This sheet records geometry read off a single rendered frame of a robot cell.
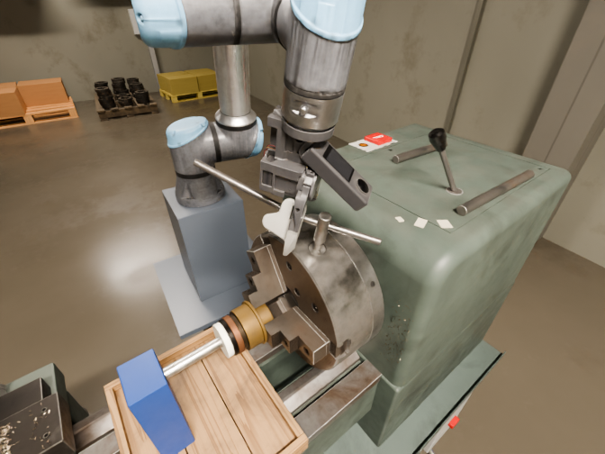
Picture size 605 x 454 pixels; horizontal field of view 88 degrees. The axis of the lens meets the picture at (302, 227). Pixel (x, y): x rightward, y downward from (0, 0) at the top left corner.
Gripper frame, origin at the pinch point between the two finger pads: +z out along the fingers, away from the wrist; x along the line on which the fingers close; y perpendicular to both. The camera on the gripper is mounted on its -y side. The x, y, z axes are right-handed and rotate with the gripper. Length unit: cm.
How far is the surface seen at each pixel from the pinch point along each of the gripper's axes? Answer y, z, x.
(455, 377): -61, 67, -17
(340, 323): -11.6, 10.0, 9.7
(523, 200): -41.9, -1.7, -26.4
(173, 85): 365, 238, -466
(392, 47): -1, 57, -337
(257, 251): 7.4, 9.2, 1.5
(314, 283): -5.1, 5.3, 6.7
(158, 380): 13.7, 16.3, 26.7
